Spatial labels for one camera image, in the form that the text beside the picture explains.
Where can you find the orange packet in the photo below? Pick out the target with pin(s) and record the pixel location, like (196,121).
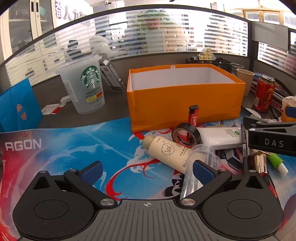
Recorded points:
(285,117)

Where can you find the black pen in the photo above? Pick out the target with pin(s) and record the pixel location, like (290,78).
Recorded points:
(275,113)
(244,150)

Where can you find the white charger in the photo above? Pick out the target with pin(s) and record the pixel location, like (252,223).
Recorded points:
(65,99)

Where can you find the red black packet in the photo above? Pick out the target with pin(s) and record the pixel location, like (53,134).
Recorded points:
(231,160)

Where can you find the cream lotion bottle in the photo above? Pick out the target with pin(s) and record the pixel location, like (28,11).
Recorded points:
(166,150)

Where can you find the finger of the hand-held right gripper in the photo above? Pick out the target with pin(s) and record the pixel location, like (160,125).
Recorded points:
(270,125)

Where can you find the stack of magazines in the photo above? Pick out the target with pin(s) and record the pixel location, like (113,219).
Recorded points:
(281,90)

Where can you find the white remote control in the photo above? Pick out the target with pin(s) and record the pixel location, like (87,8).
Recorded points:
(222,139)

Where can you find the small clear plastic cup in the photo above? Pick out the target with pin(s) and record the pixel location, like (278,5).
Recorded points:
(203,153)

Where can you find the blue paper bag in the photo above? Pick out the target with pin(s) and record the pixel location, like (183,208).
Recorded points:
(18,109)

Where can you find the white red cards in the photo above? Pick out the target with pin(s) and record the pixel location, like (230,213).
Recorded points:
(52,109)

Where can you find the striped glass partition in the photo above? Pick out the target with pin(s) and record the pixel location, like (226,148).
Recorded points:
(148,34)

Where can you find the pill blister pack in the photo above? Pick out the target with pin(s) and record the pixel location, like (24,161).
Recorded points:
(207,55)

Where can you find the grey partition panel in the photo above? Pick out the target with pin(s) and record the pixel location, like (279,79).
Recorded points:
(270,34)

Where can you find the crumpled tissue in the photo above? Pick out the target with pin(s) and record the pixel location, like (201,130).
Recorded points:
(289,100)

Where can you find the orange cardboard box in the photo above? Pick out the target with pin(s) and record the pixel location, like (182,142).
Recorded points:
(185,102)

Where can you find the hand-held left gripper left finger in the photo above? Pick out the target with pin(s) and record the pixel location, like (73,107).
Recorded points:
(92,173)

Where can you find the gold lipstick tube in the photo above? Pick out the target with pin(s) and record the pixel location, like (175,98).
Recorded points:
(261,162)

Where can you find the printed desk mat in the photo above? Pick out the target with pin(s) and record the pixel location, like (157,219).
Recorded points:
(69,143)

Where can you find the black tape roll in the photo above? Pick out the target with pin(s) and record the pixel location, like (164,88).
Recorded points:
(195,134)

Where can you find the red drink can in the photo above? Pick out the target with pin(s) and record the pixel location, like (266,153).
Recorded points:
(263,95)

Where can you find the frosted plastic cup green logo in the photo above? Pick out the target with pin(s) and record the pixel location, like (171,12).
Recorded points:
(78,92)

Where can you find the white paper sheet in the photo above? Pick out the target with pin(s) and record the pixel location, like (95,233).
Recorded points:
(251,112)

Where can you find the beige paper cup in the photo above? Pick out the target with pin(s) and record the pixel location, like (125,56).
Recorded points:
(245,81)

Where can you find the black mesh basket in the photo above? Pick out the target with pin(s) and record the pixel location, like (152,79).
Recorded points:
(222,64)

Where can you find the red lighter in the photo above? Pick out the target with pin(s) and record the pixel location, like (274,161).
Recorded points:
(193,115)

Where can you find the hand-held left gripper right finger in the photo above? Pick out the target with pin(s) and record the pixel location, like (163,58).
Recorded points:
(203,172)

